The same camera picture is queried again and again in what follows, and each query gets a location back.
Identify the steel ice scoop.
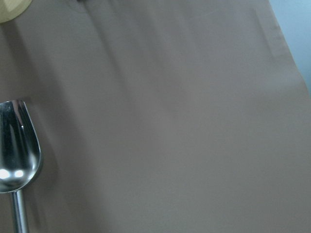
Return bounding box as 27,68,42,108
0,100,42,233

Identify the wooden stand with pegs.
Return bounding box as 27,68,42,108
0,0,32,23

